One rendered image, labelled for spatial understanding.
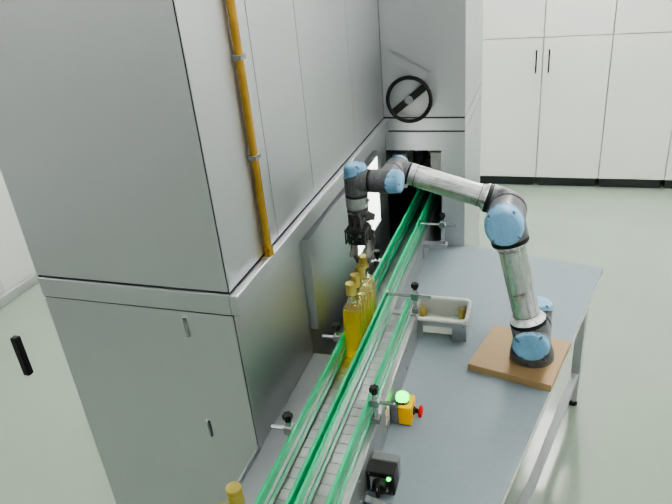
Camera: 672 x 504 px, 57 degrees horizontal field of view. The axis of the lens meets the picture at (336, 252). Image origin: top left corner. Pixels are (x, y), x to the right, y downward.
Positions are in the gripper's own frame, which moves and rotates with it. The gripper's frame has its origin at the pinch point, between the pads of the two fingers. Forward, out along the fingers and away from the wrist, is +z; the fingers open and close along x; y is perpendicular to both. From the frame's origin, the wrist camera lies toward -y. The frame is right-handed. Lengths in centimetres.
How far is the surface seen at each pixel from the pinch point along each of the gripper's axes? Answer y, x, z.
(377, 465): 60, 20, 33
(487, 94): -371, -3, 30
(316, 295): 18.5, -11.2, 5.4
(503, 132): -371, 11, 64
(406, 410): 34, 22, 35
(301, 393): 41, -10, 28
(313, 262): 17.8, -11.2, -6.7
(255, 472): 75, -10, 28
